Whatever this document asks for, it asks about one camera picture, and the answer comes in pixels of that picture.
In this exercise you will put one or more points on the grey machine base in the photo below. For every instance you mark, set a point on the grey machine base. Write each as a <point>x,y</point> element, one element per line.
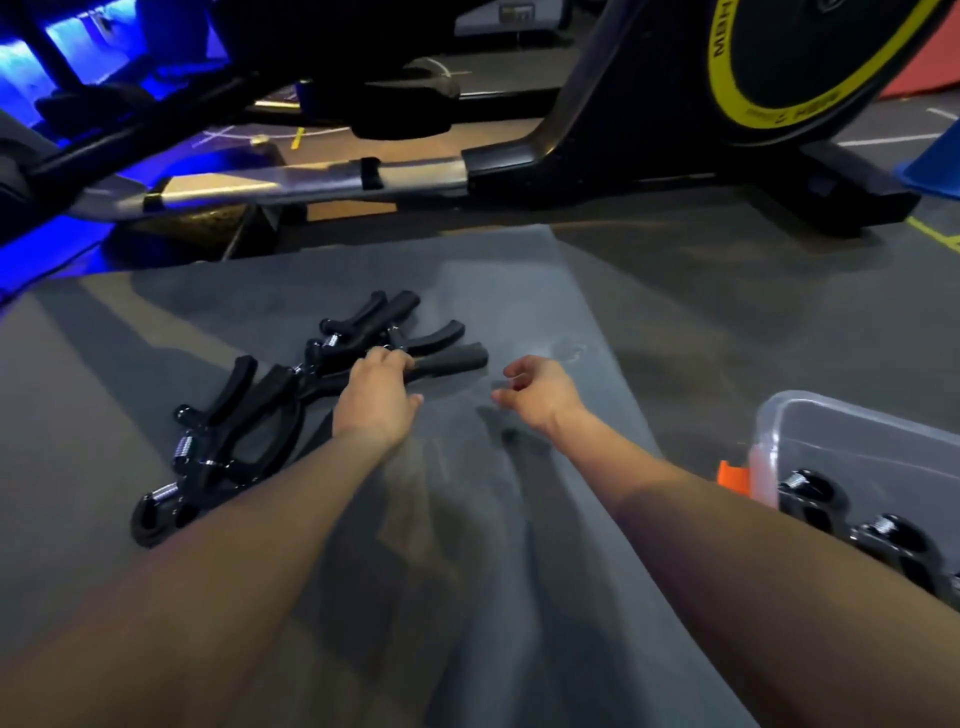
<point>510,15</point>

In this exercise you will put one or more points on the person's left thumb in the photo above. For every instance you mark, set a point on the person's left thumb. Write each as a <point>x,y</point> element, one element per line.
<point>413,405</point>

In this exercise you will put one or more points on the blue cone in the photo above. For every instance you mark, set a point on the blue cone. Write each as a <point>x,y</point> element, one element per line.
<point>934,165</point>

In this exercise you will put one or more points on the black exercise machine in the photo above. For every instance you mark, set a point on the black exercise machine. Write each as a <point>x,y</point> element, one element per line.
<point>112,112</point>

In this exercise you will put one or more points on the orange bin latch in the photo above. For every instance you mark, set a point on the orange bin latch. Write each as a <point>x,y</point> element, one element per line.
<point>733,478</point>

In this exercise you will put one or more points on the black hand grip strengthener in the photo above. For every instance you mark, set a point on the black hand grip strengthener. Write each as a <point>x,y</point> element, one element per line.
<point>255,412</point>
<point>896,544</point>
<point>161,514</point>
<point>450,361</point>
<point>814,499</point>
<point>371,315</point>

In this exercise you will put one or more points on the person's left forearm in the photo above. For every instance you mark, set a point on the person's left forearm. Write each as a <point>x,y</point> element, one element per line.
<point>225,555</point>

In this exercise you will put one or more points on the red pad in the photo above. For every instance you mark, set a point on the red pad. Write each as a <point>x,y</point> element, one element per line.
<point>930,67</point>

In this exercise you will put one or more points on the black exercise bike yellow flywheel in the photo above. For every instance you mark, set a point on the black exercise bike yellow flywheel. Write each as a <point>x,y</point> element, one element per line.
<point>645,112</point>

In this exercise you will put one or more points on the person's right forearm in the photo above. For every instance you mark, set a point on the person's right forearm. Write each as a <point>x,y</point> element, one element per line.
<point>750,577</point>

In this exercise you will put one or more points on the person's left hand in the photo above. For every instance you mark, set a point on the person's left hand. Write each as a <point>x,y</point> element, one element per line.
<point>371,405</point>

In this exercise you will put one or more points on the person's right thumb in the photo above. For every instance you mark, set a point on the person's right thumb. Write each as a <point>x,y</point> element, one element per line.
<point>506,398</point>

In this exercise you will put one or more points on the clear plastic storage bin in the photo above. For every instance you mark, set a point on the clear plastic storage bin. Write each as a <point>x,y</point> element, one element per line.
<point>862,442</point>

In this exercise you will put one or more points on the grey floor mat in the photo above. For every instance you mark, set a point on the grey floor mat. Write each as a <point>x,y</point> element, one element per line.
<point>480,300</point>

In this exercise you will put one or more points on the person's right hand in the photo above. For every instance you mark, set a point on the person's right hand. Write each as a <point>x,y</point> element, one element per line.
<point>551,394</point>

